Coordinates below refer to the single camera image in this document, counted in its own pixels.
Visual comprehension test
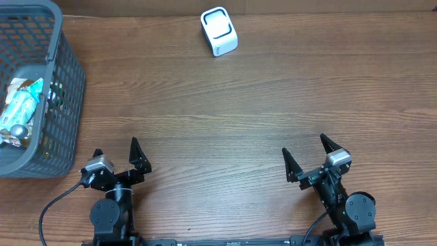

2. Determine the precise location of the mint green snack packet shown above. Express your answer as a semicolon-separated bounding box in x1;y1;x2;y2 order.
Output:
1;78;44;131

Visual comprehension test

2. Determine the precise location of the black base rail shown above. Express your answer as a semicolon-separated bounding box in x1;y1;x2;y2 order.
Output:
81;234;386;246

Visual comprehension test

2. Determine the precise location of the yellow drink bottle silver cap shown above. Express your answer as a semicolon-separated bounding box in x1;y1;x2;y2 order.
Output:
10;124;29;139

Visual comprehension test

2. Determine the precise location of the white barcode scanner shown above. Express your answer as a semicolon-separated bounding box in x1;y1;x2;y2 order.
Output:
200;6;238;57

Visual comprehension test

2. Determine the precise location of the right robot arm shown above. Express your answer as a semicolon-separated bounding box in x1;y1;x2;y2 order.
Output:
282;134;384;245

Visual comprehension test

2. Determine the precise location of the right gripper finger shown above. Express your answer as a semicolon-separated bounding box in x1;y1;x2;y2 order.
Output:
320;133;342;154
282;148;303;182

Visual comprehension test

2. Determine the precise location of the brown nut pouch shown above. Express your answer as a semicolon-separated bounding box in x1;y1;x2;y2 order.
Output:
1;78;33;147

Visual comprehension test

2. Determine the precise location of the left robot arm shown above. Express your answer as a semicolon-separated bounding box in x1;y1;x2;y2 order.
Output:
81;137;152;245

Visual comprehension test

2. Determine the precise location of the grey plastic shopping basket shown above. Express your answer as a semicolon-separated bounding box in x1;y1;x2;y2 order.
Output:
1;1;86;178

